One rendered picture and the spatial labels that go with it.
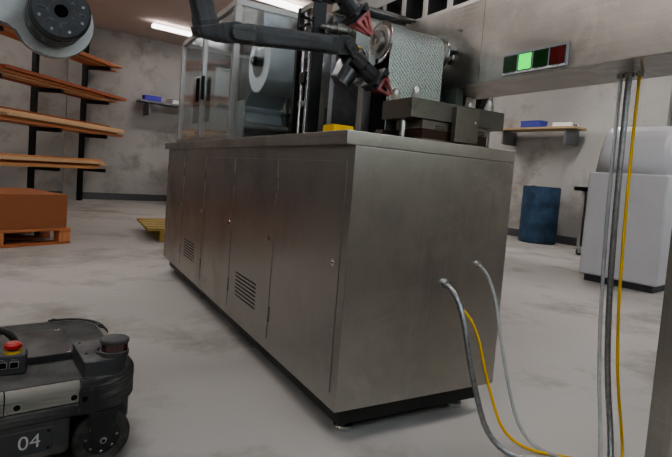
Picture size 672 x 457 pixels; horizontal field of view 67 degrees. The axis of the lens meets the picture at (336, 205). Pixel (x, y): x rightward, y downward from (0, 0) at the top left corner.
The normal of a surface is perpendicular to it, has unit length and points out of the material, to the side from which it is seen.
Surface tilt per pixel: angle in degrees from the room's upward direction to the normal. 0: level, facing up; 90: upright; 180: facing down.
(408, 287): 90
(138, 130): 90
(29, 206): 90
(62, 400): 90
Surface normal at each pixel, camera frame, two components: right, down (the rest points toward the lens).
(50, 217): 0.83, 0.10
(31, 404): 0.60, 0.10
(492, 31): -0.87, -0.04
